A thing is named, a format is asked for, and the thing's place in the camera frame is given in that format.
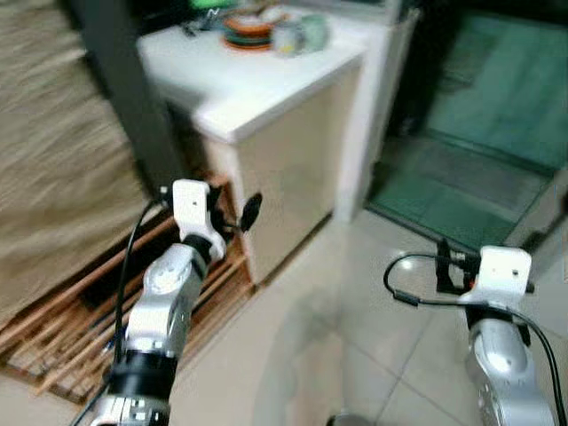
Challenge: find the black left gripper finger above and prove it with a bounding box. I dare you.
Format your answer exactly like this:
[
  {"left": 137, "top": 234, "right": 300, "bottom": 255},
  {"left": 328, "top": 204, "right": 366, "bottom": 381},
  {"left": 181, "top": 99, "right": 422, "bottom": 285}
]
[{"left": 238, "top": 193, "right": 264, "bottom": 234}]

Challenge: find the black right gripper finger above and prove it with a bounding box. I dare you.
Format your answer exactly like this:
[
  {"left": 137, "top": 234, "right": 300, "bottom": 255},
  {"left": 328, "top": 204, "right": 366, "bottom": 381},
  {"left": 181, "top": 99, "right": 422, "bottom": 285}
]
[{"left": 435, "top": 238, "right": 455, "bottom": 294}]

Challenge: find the cream cabinet white countertop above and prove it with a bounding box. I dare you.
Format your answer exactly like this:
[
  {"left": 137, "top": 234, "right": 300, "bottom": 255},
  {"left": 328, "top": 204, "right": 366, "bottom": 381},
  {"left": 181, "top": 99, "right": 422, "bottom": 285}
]
[{"left": 138, "top": 13, "right": 418, "bottom": 285}]

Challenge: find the light grey door panel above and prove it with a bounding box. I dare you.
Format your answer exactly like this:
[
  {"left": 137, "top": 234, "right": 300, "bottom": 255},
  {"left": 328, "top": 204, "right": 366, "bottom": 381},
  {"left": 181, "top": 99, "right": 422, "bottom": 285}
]
[{"left": 506, "top": 169, "right": 568, "bottom": 258}]

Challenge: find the green tinted glass door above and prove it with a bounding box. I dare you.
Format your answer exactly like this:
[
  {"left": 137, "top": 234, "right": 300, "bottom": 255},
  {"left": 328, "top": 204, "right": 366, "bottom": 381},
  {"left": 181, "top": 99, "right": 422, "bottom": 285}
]
[{"left": 368, "top": 9, "right": 568, "bottom": 254}]

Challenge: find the grey mug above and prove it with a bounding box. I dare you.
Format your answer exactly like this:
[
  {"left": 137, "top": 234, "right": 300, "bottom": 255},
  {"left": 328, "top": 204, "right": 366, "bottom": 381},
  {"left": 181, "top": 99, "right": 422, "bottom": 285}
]
[{"left": 271, "top": 22, "right": 303, "bottom": 59}]

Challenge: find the stack of orange plates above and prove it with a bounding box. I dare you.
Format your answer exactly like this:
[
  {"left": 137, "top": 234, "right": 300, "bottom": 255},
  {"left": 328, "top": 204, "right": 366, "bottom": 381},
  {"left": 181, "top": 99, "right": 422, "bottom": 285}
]
[{"left": 220, "top": 11, "right": 278, "bottom": 51}]

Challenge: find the beige textured panel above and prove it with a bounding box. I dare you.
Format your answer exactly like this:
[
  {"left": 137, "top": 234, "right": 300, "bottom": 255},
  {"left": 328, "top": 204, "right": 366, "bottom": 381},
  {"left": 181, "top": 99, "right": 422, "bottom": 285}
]
[{"left": 0, "top": 0, "right": 156, "bottom": 325}]

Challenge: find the wooden wine rack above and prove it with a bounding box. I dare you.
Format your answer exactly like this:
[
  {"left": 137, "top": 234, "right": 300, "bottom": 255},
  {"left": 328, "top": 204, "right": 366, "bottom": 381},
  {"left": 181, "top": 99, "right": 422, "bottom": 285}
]
[{"left": 0, "top": 173, "right": 254, "bottom": 405}]

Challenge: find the pale green mug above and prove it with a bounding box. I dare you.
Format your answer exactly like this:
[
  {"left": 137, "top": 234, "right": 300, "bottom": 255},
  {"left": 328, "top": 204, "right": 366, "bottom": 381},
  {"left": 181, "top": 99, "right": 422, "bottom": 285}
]
[{"left": 297, "top": 13, "right": 331, "bottom": 52}]

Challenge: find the bright green item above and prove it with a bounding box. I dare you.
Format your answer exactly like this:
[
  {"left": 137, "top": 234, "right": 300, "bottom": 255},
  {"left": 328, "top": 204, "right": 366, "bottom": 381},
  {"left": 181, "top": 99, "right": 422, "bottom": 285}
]
[{"left": 191, "top": 0, "right": 236, "bottom": 12}]

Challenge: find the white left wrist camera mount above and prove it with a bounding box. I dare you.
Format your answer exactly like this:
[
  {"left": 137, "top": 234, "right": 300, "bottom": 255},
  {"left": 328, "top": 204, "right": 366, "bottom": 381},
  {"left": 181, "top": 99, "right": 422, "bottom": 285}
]
[{"left": 171, "top": 179, "right": 228, "bottom": 260}]

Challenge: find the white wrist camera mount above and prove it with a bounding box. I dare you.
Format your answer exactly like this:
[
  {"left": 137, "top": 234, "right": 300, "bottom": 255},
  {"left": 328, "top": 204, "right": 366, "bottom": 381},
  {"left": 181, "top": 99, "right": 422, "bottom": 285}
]
[
  {"left": 460, "top": 247, "right": 533, "bottom": 310},
  {"left": 171, "top": 179, "right": 228, "bottom": 260}
]

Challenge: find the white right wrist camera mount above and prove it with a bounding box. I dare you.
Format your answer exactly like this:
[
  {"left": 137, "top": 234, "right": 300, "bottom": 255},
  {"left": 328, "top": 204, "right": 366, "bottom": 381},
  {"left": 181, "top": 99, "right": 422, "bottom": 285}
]
[{"left": 460, "top": 247, "right": 533, "bottom": 310}]

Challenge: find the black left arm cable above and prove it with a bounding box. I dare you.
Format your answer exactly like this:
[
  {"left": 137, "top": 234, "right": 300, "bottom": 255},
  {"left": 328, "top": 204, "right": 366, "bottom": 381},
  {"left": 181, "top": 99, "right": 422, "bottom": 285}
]
[{"left": 71, "top": 195, "right": 174, "bottom": 426}]

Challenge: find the dark grey post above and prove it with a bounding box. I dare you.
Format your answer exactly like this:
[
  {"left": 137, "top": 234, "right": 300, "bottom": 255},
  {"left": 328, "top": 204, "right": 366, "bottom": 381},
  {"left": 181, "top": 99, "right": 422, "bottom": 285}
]
[{"left": 69, "top": 0, "right": 189, "bottom": 198}]

